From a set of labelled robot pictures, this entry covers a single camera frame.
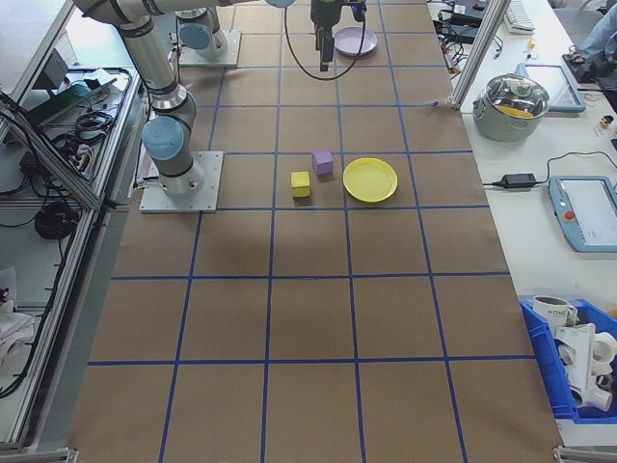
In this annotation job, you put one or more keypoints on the green circuit board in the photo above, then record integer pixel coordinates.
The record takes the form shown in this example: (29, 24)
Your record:
(58, 103)

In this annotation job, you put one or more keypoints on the glass pot lid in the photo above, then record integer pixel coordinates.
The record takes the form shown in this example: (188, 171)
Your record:
(516, 94)

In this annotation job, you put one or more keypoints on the gray metal box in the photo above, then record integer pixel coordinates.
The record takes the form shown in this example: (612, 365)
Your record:
(50, 70)

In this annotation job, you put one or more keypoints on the purple plate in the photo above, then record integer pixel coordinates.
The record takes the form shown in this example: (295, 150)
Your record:
(349, 42)

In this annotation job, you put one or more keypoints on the yellow foam block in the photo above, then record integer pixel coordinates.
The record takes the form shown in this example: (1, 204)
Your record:
(301, 185)

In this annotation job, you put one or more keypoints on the blue plastic bin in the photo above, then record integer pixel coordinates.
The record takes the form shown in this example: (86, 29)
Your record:
(540, 347)

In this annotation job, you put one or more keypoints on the white cloth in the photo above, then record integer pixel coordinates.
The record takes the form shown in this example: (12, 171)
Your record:
(12, 333)

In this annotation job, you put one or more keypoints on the person in blue coat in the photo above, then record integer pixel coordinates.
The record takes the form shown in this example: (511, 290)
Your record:
(600, 34)

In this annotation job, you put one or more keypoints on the gray cooking pot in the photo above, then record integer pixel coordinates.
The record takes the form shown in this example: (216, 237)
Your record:
(501, 128)

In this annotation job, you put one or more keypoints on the black power adapter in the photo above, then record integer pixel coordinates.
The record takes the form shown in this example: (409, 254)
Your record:
(518, 180)

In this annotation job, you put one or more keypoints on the white mug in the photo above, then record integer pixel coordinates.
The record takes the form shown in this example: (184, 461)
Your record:
(549, 313)

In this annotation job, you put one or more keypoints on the white keyboard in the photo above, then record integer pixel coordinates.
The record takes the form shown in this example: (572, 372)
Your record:
(518, 14)

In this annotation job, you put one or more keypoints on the blue teach pendant dark screen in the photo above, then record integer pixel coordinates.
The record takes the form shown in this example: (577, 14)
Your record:
(554, 87)

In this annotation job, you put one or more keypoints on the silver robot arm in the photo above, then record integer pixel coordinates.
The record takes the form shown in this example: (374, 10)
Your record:
(200, 36)
(149, 62)

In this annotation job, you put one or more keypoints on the slanted aluminium post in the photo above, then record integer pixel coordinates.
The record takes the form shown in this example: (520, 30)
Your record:
(474, 53)

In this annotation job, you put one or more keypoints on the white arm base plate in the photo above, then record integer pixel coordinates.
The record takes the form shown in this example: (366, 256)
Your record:
(207, 193)
(232, 53)

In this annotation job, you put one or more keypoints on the blue teach pendant lit screen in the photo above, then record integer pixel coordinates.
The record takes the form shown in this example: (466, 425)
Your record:
(585, 214)

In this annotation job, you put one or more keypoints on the purple foam block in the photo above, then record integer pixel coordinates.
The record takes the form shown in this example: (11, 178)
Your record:
(322, 163)

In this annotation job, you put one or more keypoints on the yellow plate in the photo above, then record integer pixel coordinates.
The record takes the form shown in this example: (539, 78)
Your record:
(370, 181)

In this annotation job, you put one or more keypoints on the V-shaped metal bar frame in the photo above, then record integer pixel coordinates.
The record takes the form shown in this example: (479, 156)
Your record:
(90, 197)

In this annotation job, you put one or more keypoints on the white pipe fitting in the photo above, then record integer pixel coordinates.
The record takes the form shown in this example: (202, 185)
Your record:
(578, 357)

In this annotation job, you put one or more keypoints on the black electronics box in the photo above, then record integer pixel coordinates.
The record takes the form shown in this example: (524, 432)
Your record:
(466, 14)

